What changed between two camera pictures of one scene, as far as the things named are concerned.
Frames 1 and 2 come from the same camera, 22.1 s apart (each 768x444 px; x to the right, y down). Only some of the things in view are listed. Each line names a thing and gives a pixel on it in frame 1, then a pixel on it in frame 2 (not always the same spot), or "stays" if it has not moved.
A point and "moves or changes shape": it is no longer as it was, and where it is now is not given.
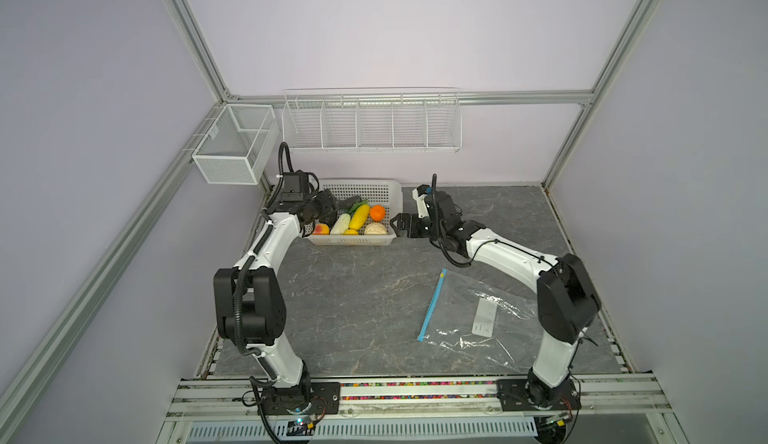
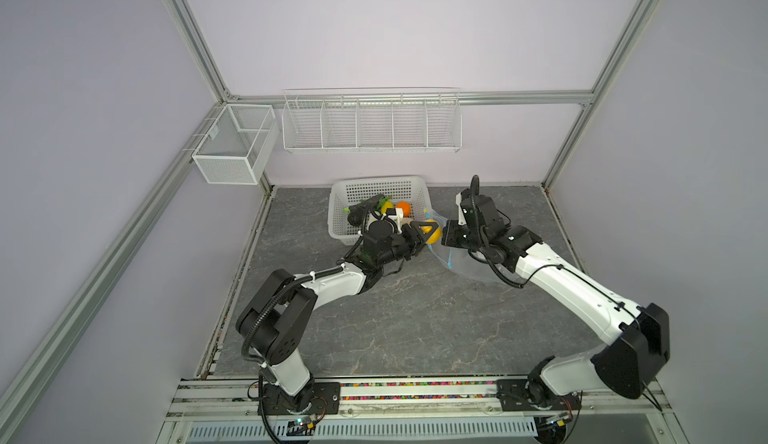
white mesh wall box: (241, 146) stays
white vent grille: (366, 429) stays
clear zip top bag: (473, 322) to (461, 259)
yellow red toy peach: (321, 229) moves or changes shape
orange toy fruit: (377, 213) to (405, 206)
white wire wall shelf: (373, 119) stays
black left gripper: (328, 202) to (416, 237)
